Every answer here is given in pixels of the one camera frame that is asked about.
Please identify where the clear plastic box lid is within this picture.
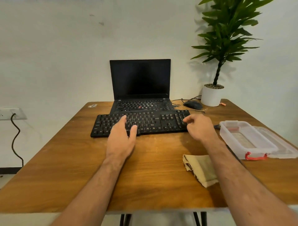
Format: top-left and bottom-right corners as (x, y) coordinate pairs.
(254, 126), (298, 159)

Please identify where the white wall socket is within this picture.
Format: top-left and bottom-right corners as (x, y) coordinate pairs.
(0, 107), (27, 121)

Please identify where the black metal table leg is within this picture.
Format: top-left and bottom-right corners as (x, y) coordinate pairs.
(193, 212), (208, 226)
(119, 213), (132, 226)

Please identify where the person's left hand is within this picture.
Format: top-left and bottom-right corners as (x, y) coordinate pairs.
(106, 115), (138, 161)

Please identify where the beige folded cloth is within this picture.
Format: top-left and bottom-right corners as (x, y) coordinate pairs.
(182, 154), (219, 188)

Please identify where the person's right forearm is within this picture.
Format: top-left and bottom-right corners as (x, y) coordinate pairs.
(204, 137), (298, 226)

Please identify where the black power cable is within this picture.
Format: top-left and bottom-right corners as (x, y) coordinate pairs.
(10, 113), (25, 168)

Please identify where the black keyboard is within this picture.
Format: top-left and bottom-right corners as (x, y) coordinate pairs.
(90, 110), (191, 138)

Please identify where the black laptop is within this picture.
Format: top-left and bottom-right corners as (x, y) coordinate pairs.
(109, 59), (175, 115)

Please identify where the person's left forearm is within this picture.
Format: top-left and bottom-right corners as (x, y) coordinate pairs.
(50, 156), (128, 226)

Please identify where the white plant pot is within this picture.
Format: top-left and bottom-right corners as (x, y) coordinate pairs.
(200, 84), (225, 107)

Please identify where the green leafy plant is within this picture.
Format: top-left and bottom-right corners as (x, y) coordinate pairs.
(190, 0), (274, 86)

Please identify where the clear plastic storage box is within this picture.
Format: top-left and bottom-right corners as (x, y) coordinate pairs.
(219, 120), (279, 161)

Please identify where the black computer mouse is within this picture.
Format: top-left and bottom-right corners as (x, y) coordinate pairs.
(183, 100), (203, 110)

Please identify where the person's right hand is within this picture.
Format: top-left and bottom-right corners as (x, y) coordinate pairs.
(183, 114), (219, 143)

